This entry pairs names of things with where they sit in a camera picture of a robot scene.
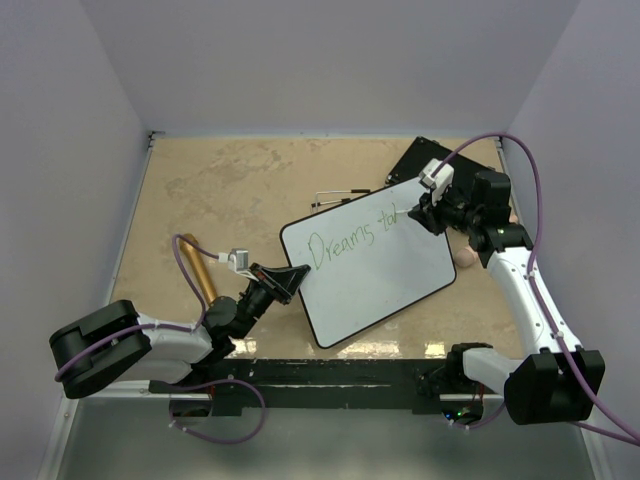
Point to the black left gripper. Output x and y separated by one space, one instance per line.
280 283

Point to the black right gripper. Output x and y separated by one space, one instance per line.
428 215

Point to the white whiteboard black frame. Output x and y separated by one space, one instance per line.
367 262

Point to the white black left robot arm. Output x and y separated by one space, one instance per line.
117 343

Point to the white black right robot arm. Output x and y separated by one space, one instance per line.
547 385

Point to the black ribbed board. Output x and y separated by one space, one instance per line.
421 151

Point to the pink beige cylinder toy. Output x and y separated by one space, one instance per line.
465 257

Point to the gold toy microphone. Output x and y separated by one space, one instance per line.
198 268

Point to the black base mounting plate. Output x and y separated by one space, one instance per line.
415 385

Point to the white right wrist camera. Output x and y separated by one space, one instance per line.
436 177

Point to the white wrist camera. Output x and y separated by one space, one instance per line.
236 260
436 177

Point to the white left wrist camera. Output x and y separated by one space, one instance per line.
236 260

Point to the black wire whiteboard stand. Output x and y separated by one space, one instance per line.
335 197

